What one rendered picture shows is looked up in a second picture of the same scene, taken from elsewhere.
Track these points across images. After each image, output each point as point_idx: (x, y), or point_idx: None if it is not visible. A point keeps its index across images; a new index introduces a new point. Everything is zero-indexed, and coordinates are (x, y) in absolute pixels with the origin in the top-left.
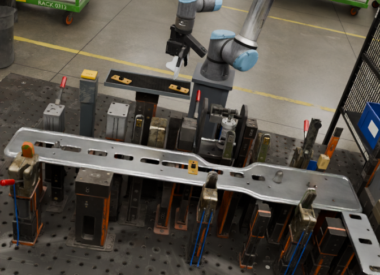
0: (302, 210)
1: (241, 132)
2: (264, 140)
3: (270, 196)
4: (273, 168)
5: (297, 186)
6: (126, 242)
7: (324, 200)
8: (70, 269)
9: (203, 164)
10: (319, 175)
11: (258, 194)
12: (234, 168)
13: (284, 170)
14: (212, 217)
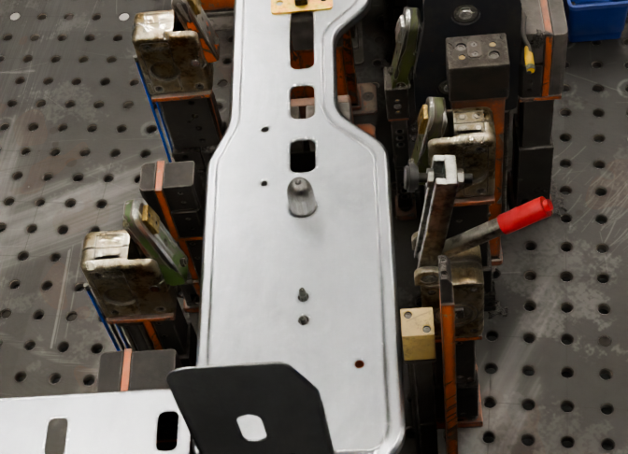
0: (119, 232)
1: (421, 35)
2: (420, 113)
3: (220, 185)
4: (365, 198)
5: (288, 262)
6: (229, 50)
7: (235, 340)
8: None
9: (321, 23)
10: (377, 343)
11: (221, 155)
12: (326, 91)
13: (366, 230)
14: (147, 82)
